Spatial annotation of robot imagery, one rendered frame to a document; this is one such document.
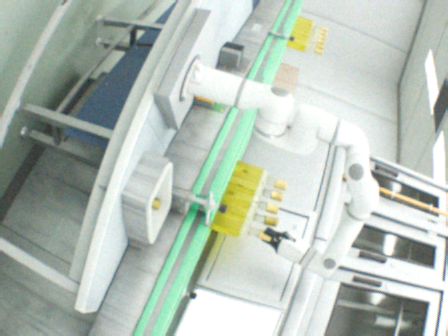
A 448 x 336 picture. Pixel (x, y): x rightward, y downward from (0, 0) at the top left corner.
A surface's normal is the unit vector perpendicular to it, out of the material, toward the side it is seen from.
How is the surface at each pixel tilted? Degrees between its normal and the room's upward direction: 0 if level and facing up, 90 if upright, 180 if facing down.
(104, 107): 90
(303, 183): 90
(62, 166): 90
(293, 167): 91
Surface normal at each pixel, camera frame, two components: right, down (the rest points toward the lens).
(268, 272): 0.11, -0.65
